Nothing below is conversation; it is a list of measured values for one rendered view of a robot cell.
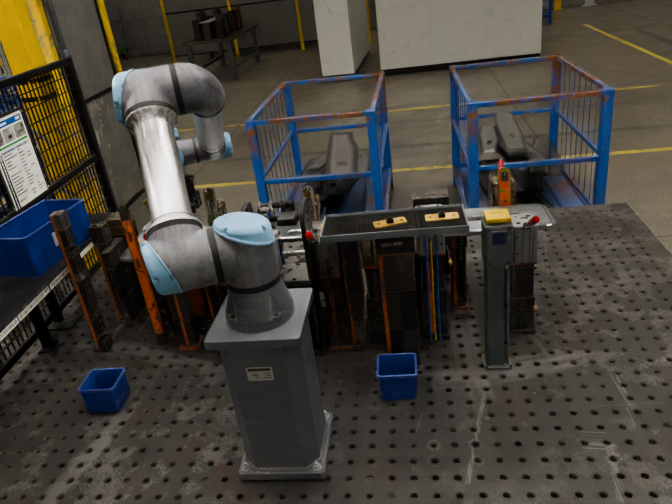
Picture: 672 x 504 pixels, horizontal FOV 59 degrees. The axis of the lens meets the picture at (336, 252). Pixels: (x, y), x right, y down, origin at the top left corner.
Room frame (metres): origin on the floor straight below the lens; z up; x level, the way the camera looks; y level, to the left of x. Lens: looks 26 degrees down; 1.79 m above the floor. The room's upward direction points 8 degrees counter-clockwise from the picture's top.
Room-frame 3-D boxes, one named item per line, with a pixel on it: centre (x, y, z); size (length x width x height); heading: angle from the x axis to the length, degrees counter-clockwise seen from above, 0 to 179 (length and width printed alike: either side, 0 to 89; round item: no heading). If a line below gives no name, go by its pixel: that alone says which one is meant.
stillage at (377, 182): (4.13, -0.05, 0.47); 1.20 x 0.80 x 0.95; 170
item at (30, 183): (1.99, 1.02, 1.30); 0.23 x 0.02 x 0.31; 172
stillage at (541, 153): (3.88, -1.33, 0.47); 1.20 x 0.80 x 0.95; 172
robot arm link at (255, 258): (1.13, 0.19, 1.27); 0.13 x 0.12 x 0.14; 102
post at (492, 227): (1.36, -0.41, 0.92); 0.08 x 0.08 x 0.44; 82
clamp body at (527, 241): (1.51, -0.54, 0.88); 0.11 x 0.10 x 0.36; 172
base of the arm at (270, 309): (1.13, 0.18, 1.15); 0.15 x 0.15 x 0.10
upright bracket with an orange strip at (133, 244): (1.68, 0.61, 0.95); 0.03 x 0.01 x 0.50; 82
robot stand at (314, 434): (1.13, 0.18, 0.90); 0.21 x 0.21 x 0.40; 81
